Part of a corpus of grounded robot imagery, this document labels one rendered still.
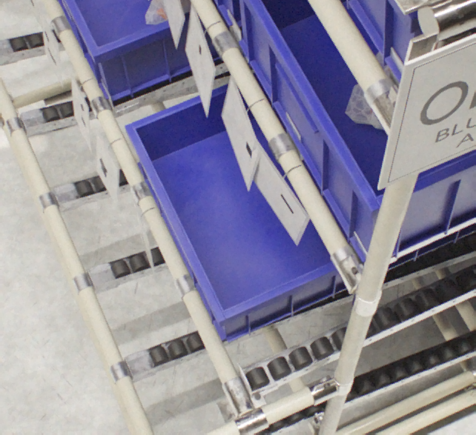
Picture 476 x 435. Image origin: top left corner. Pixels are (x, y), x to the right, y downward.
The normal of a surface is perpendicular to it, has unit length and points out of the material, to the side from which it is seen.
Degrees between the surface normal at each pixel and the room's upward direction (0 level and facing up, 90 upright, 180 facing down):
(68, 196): 11
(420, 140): 90
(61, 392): 0
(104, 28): 3
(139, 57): 90
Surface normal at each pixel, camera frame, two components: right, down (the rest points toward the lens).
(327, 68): -0.05, -0.45
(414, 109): 0.42, 0.80
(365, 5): -0.90, 0.43
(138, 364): 0.19, -0.54
